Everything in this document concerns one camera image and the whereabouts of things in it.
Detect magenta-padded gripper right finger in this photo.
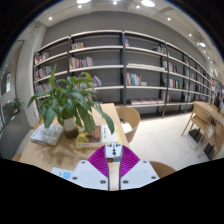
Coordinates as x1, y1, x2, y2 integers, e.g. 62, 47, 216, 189
119, 145, 160, 191

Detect grey shelf unit with books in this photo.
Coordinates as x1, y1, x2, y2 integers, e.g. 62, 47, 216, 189
32, 29, 216, 119

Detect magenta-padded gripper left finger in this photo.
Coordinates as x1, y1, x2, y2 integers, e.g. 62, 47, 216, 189
70, 144, 110, 191

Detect small potted floor plant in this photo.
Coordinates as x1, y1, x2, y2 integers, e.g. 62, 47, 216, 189
11, 97, 23, 114

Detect yellow book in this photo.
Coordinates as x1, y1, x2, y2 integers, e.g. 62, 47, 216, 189
74, 125, 123, 149

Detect ceiling lights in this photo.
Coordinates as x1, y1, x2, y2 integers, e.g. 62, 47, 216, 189
46, 0, 209, 48

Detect green potted plant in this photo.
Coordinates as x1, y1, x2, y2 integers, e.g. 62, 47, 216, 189
27, 63, 116, 140

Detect slatted wooden chair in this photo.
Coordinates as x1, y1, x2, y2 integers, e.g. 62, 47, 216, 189
181, 104, 213, 148
198, 123, 224, 159

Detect grey-white magazine stack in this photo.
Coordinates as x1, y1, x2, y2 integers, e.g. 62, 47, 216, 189
29, 123, 64, 147

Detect wooden desk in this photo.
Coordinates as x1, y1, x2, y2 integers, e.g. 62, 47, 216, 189
193, 100, 224, 119

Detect white book with painting cover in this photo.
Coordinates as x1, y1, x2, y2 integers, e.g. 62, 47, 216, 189
75, 124, 118, 145

